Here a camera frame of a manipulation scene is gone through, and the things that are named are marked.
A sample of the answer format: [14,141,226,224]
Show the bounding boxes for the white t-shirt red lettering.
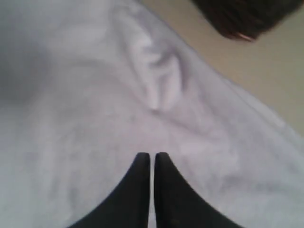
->
[0,0,304,228]

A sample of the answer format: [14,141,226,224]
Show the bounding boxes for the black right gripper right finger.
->
[154,152,240,228]

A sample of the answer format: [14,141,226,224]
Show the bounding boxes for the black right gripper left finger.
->
[71,152,150,228]

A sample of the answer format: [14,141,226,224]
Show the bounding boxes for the dark brown wicker basket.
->
[192,0,304,42]

